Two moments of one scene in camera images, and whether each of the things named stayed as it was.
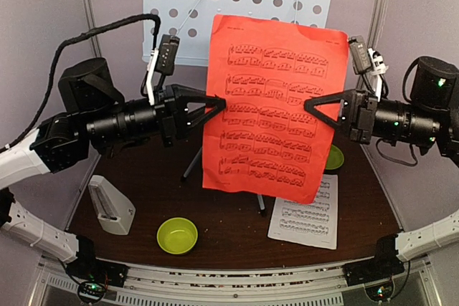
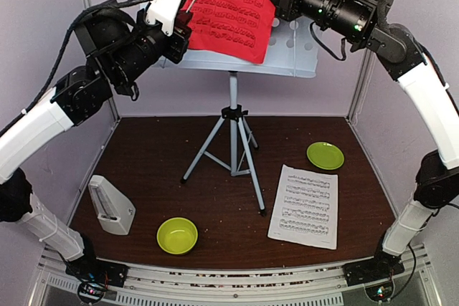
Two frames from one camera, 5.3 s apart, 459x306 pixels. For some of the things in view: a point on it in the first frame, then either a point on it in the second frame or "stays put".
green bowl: x=176 y=235 stays put
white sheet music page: x=315 y=223 stays put
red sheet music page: x=267 y=142 → x=231 y=14
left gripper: x=171 y=108 → x=182 y=17
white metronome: x=115 y=213 stays put
